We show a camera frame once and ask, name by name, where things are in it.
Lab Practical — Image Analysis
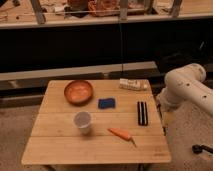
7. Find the orange ceramic bowl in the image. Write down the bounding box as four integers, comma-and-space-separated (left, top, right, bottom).
64, 80, 93, 105

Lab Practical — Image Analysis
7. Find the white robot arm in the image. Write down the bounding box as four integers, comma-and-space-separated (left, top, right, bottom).
157, 63, 213, 117

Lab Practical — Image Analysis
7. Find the blue sponge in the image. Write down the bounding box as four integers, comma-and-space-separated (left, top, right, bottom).
98, 98, 116, 109

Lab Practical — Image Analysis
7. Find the black striped rectangular block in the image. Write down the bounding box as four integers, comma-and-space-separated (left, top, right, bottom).
137, 102, 148, 126

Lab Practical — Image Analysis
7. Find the light wooden table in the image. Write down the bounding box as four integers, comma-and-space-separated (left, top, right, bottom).
22, 80, 171, 165

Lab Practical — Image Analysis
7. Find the orange carrot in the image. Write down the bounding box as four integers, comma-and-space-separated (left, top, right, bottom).
108, 128, 136, 146

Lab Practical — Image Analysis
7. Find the black caster wheel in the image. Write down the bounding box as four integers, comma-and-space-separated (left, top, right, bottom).
192, 145, 213, 154

